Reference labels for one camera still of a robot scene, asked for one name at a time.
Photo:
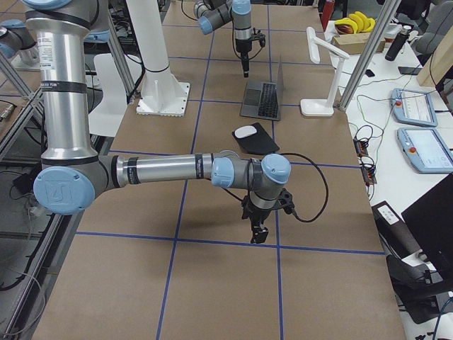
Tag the white plastic chair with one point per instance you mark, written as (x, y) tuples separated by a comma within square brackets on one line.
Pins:
[(106, 117)]

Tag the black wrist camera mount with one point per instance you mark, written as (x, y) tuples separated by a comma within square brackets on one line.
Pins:
[(283, 202), (257, 35)]

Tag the lower blue teach pendant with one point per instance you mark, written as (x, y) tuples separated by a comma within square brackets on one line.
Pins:
[(425, 150)]

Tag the white pedestal column base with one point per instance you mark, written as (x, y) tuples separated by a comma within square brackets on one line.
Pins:
[(161, 93)]

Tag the black smartphone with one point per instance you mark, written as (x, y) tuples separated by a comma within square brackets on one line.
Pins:
[(409, 70)]

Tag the blue teach pendant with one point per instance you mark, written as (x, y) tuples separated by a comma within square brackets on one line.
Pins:
[(413, 108), (425, 150)]

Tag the yellow banana bunch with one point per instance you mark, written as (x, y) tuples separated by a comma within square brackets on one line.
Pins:
[(355, 23)]

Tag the white computer mouse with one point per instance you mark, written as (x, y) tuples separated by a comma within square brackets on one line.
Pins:
[(245, 131)]

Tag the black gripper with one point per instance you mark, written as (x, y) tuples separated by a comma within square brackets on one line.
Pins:
[(243, 47), (258, 215)]

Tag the black monitor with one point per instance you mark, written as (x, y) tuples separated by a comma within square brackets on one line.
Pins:
[(429, 220)]

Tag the black mouse pad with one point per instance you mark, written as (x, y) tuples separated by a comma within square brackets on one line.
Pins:
[(258, 144)]

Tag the upper blue teach pendant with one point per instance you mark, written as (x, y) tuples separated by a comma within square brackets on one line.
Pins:
[(413, 108)]

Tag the black water bottle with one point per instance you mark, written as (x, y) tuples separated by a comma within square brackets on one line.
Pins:
[(399, 34)]

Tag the black box with white label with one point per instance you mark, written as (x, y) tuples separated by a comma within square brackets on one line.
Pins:
[(395, 232)]

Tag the brown cardboard box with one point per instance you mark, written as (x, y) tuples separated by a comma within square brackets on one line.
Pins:
[(353, 44)]

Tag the white desk lamp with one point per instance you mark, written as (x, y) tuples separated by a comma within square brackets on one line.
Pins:
[(323, 105)]

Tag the grey laptop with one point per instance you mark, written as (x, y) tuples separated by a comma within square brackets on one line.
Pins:
[(263, 99)]

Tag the aluminium frame post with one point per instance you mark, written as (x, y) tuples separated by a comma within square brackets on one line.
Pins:
[(388, 10)]

